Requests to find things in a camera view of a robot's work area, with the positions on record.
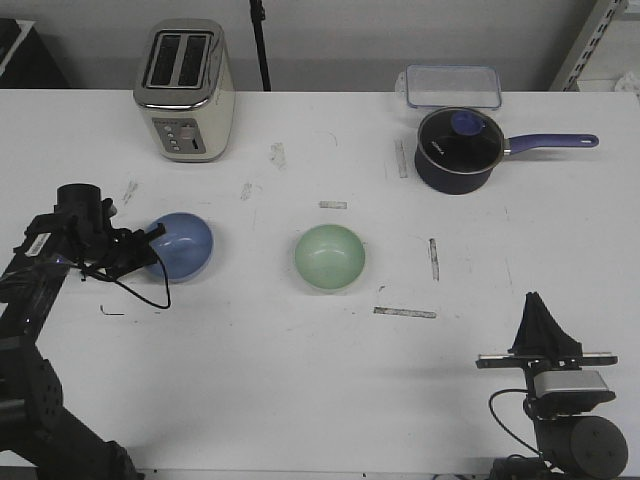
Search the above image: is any dark blue saucepan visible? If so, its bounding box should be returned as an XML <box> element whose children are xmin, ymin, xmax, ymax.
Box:
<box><xmin>414</xmin><ymin>107</ymin><xmax>599</xmax><ymax>195</ymax></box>

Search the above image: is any glass pot lid blue knob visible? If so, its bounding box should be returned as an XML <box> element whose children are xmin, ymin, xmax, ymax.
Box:
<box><xmin>417</xmin><ymin>107</ymin><xmax>504</xmax><ymax>174</ymax></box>

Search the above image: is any green bowl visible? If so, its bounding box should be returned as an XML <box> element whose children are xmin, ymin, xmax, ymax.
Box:
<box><xmin>293</xmin><ymin>224</ymin><xmax>366</xmax><ymax>291</ymax></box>

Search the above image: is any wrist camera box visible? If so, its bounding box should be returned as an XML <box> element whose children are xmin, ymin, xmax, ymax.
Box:
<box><xmin>533</xmin><ymin>370</ymin><xmax>616</xmax><ymax>404</ymax></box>

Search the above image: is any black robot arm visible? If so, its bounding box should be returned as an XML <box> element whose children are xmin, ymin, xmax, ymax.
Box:
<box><xmin>1</xmin><ymin>183</ymin><xmax>166</xmax><ymax>479</ymax></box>
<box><xmin>476</xmin><ymin>292</ymin><xmax>629</xmax><ymax>479</ymax></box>

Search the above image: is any black box in corner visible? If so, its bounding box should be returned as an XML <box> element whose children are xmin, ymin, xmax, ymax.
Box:
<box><xmin>1</xmin><ymin>18</ymin><xmax>70</xmax><ymax>89</ymax></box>

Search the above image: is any cream and chrome toaster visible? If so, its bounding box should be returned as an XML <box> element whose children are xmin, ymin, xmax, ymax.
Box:
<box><xmin>133</xmin><ymin>18</ymin><xmax>235</xmax><ymax>163</ymax></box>

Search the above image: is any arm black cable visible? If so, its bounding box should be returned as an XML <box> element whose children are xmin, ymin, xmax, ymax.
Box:
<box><xmin>77</xmin><ymin>249</ymin><xmax>172</xmax><ymax>310</ymax></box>
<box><xmin>488</xmin><ymin>388</ymin><xmax>544</xmax><ymax>459</ymax></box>

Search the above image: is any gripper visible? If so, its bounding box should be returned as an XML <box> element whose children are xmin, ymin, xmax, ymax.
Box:
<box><xmin>476</xmin><ymin>292</ymin><xmax>618</xmax><ymax>420</ymax></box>
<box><xmin>97</xmin><ymin>222</ymin><xmax>166</xmax><ymax>278</ymax></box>

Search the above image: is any white crumpled cloth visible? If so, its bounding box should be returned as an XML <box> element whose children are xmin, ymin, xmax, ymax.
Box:
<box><xmin>613</xmin><ymin>71</ymin><xmax>640</xmax><ymax>97</ymax></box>

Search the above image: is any clear plastic food container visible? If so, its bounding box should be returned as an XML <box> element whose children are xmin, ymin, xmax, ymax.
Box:
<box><xmin>395</xmin><ymin>64</ymin><xmax>502</xmax><ymax>110</ymax></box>

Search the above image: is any grey metal shelf upright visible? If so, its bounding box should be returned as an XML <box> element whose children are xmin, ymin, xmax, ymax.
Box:
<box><xmin>548</xmin><ymin>1</ymin><xmax>639</xmax><ymax>92</ymax></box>

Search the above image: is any blue bowl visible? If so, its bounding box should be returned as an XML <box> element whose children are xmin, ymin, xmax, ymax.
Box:
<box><xmin>145</xmin><ymin>212</ymin><xmax>214</xmax><ymax>283</ymax></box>

